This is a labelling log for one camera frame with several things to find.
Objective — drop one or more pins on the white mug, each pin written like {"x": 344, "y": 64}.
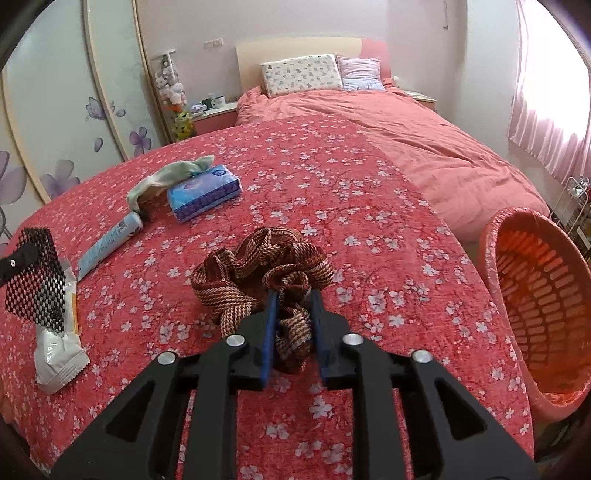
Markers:
{"x": 218, "y": 100}

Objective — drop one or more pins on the pink striped pillow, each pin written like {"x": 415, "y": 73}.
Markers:
{"x": 360, "y": 71}

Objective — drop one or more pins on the pink duvet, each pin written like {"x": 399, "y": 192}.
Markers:
{"x": 438, "y": 152}

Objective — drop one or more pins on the white serrated wrapper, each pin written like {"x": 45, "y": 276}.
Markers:
{"x": 57, "y": 355}

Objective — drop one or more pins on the pink nightstand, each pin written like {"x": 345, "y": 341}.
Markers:
{"x": 214, "y": 120}
{"x": 420, "y": 98}

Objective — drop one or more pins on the white floral pillow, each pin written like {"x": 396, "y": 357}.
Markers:
{"x": 302, "y": 74}

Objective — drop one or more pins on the brown striped fabric scrunchie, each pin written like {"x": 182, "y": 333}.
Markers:
{"x": 249, "y": 263}

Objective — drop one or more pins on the beige and pink headboard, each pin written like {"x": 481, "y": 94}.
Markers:
{"x": 300, "y": 48}

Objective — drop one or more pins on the light blue tube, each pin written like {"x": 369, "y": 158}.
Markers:
{"x": 108, "y": 242}

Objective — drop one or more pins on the white wall socket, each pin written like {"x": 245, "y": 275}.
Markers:
{"x": 213, "y": 44}

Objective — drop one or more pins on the red floral cloth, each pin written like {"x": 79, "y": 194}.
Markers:
{"x": 346, "y": 221}

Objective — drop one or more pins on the pink curtain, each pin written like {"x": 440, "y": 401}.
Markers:
{"x": 545, "y": 92}

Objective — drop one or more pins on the orange plastic laundry basket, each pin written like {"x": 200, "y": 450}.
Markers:
{"x": 545, "y": 295}

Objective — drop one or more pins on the pale green sock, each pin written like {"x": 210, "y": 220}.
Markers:
{"x": 161, "y": 180}

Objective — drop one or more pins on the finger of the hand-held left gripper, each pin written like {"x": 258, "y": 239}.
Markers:
{"x": 16, "y": 265}

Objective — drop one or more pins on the black mesh sleeve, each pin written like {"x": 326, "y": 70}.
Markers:
{"x": 39, "y": 281}

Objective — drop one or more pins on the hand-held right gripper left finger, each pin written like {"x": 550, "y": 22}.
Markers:
{"x": 270, "y": 332}

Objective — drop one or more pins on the blue tissue pack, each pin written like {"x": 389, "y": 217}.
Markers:
{"x": 203, "y": 191}

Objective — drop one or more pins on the yellow green plush toy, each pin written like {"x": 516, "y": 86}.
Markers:
{"x": 182, "y": 124}

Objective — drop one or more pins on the white flower-print wardrobe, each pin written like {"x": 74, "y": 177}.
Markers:
{"x": 60, "y": 115}

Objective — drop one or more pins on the hanging plush toys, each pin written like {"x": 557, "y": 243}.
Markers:
{"x": 171, "y": 83}

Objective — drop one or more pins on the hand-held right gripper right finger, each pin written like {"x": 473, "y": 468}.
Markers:
{"x": 321, "y": 332}

